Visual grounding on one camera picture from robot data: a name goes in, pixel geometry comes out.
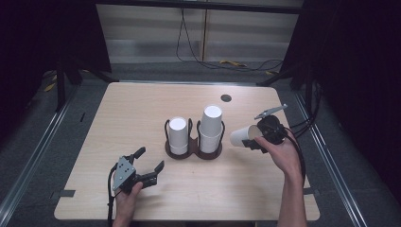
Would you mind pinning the person's right hand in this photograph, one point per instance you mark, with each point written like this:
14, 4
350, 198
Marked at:
283, 157

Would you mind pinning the person's left hand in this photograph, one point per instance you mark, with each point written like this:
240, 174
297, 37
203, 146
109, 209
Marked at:
126, 201

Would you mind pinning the grey tape strip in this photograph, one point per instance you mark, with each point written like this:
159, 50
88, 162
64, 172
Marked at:
310, 191
64, 193

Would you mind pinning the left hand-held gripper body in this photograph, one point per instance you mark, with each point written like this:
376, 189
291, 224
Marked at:
124, 172

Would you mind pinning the white paper cup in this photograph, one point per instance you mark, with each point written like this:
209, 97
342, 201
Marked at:
240, 136
178, 149
211, 121
209, 143
178, 130

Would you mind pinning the black metal stand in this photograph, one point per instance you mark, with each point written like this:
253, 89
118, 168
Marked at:
279, 77
60, 85

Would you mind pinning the metal floor rail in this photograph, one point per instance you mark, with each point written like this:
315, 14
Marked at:
34, 148
327, 157

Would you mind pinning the dark brown double cup holder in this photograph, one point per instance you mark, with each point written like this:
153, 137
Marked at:
193, 149

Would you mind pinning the yellow floor tape piece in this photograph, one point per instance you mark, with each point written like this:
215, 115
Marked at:
233, 63
269, 73
49, 87

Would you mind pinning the black round table grommet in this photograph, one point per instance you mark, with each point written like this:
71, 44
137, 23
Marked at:
226, 98

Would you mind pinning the dark curtain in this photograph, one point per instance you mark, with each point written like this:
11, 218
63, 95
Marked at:
353, 78
44, 34

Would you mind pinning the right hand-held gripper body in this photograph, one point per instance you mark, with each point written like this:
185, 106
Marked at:
271, 127

